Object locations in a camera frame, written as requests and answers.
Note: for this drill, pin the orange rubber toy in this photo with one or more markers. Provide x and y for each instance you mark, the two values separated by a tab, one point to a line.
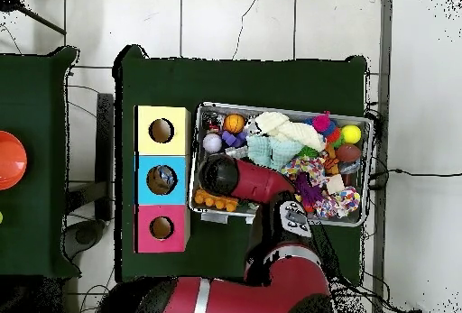
215	201

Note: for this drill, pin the clear plastic packet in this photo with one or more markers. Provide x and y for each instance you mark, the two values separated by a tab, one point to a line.
166	177

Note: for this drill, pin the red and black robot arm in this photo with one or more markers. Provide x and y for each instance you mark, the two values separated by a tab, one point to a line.
253	182

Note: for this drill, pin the wooden box with three holes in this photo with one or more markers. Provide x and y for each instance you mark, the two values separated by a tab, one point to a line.
144	153

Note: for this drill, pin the clear mesh bin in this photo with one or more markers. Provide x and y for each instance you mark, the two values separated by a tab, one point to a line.
354	219

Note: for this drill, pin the white ball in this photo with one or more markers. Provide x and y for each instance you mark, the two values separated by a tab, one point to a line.
212	143

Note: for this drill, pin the small orange basketball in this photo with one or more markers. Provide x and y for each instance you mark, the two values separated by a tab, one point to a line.
233	123

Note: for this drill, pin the mint green cloth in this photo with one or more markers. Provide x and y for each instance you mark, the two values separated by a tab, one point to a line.
273	150

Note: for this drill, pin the cream yellow cloth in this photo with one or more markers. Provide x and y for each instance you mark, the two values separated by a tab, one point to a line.
292	131

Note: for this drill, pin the polka dot cloth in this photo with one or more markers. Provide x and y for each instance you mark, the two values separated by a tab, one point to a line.
309	171

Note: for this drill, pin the pink spiky ball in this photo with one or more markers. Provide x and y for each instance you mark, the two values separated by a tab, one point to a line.
322	122

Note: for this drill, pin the brown toy football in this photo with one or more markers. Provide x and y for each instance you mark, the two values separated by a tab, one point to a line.
349	153

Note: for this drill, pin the green side table cloth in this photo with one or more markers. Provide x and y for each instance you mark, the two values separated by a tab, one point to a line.
43	96

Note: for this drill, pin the orange disc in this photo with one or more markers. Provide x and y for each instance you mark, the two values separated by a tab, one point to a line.
11	160

